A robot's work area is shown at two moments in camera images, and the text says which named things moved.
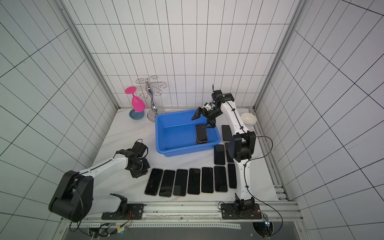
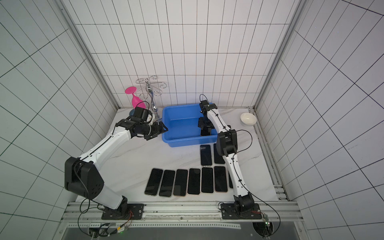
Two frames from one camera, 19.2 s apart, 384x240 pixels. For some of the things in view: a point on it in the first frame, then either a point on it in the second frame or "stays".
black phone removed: [180, 182] stays
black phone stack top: [219, 154] stays
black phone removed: [220, 179] stays
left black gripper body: [139, 168] -> [145, 131]
